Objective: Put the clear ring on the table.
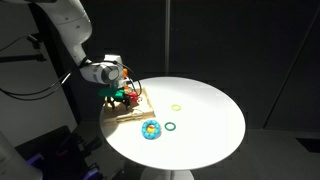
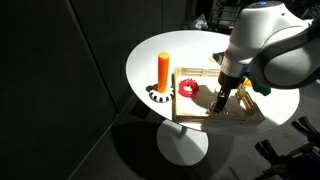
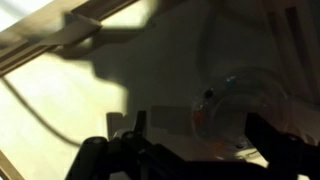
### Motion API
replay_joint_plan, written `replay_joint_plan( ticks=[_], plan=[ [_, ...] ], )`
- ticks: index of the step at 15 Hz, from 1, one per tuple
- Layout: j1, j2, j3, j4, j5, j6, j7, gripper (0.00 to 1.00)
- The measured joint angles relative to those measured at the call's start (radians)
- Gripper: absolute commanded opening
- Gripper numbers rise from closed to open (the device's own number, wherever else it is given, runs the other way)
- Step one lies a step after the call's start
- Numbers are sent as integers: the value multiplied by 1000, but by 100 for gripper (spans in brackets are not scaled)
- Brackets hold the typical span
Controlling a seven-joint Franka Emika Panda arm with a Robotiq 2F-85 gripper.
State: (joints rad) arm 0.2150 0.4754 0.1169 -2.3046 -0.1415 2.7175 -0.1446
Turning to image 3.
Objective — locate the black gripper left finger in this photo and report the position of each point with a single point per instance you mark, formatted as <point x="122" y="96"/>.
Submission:
<point x="100" y="160"/>

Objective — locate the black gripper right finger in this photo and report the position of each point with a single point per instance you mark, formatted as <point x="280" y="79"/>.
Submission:
<point x="286" y="156"/>

